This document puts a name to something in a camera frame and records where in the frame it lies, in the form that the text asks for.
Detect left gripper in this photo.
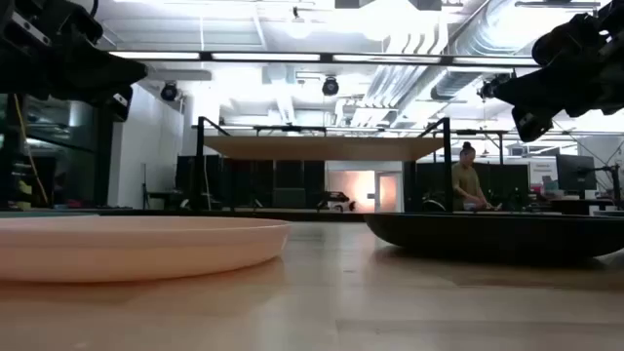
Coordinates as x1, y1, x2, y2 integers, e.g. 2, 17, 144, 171
0, 0, 148, 122

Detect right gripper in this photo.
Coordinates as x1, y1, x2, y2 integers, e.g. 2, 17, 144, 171
496, 19, 624, 143

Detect black plate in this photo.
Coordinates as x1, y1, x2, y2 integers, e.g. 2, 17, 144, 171
363, 212, 624, 260

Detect peach plate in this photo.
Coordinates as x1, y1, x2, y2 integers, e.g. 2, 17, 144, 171
0, 214, 293, 284

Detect black track light cluster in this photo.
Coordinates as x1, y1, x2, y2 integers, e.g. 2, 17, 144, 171
476, 72, 512, 101

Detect white poster sign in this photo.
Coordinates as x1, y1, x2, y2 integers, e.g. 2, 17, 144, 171
528, 160, 560, 186

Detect black computer monitor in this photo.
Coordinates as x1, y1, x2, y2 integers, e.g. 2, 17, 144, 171
555, 154, 599, 193

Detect person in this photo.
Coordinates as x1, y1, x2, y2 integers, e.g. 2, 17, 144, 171
450, 140, 498, 213

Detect yellow green bottle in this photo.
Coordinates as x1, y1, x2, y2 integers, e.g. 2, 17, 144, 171
18, 179, 33, 209

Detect overhead led light bar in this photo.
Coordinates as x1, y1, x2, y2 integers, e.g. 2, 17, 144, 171
107, 50, 540, 68

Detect lit glass door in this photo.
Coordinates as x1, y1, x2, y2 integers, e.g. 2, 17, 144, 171
374, 171, 404, 214

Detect black partition panels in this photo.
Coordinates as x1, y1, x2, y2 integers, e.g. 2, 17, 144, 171
175, 154, 327, 211

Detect white wheeled robot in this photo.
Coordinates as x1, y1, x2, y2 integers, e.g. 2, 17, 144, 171
316, 190, 357, 214

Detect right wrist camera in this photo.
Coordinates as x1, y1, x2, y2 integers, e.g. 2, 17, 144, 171
530, 13, 605, 68

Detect silver ventilation duct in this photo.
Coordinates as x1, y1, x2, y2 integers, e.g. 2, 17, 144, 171
431, 0, 542, 101

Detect yellow hanging cable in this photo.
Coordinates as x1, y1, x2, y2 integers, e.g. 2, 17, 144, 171
13, 94, 50, 206

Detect wooden shelf black metal frame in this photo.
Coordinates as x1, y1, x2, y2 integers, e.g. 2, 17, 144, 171
192, 115, 455, 221

